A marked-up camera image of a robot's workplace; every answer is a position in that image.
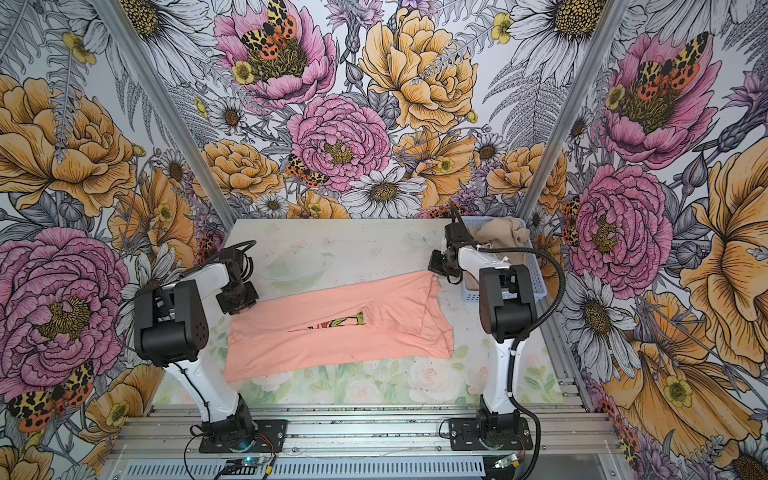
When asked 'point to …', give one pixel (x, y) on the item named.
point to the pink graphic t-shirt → (394, 316)
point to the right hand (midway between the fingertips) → (435, 273)
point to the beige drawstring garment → (501, 232)
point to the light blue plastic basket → (473, 296)
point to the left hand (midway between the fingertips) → (244, 314)
